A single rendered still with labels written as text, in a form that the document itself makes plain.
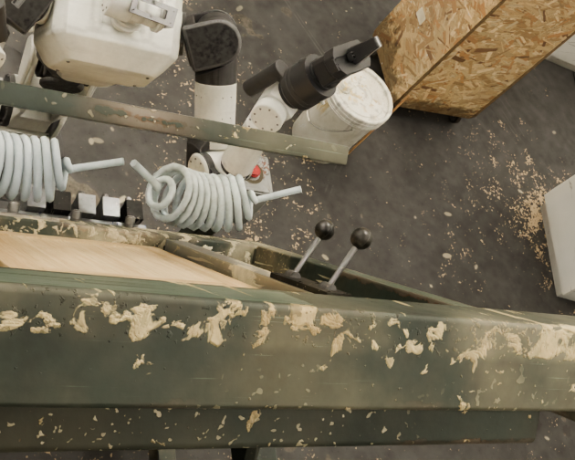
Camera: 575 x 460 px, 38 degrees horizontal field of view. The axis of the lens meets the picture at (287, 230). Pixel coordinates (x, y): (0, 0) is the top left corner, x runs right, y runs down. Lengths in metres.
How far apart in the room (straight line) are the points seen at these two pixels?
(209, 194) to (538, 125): 4.02
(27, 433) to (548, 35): 3.23
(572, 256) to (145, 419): 3.34
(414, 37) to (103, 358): 3.31
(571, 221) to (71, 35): 3.00
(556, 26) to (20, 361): 3.33
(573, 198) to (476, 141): 0.55
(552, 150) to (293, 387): 4.05
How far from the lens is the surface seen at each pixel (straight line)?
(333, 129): 3.46
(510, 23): 3.70
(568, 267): 4.17
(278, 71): 1.64
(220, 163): 1.83
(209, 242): 2.06
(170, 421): 1.00
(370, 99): 3.49
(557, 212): 4.31
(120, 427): 0.99
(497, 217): 4.19
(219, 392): 0.78
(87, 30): 1.70
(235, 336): 0.77
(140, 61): 1.74
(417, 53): 3.89
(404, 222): 3.77
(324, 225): 1.52
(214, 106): 1.83
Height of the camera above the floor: 2.56
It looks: 49 degrees down
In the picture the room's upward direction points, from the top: 48 degrees clockwise
